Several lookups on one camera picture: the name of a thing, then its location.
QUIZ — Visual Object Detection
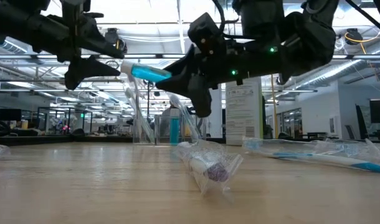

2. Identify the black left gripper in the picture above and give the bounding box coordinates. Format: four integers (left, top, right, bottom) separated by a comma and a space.
30, 0, 126, 91

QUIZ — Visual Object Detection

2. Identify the clear acrylic holder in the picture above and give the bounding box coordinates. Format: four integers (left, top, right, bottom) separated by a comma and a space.
132, 114, 211, 146

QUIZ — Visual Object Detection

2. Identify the white wipes canister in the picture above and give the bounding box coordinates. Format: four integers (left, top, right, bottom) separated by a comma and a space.
225, 77, 264, 147

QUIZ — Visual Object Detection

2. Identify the background robot station frame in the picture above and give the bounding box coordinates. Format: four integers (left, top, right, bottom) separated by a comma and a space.
36, 106, 93, 136

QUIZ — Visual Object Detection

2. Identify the person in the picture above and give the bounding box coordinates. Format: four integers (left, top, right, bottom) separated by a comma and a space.
160, 100, 181, 138

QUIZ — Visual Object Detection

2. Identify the blue toothbrush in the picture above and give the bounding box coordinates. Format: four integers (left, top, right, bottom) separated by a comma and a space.
242, 136, 380, 174

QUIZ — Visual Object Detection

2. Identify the black ceiling fixture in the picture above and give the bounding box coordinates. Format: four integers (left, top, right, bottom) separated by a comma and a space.
103, 27, 129, 55
343, 27, 364, 45

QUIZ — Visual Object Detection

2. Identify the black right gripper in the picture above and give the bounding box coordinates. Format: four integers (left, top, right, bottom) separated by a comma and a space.
155, 39, 288, 119

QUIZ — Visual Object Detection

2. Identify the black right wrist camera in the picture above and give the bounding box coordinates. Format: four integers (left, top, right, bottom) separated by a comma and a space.
187, 12, 227, 55

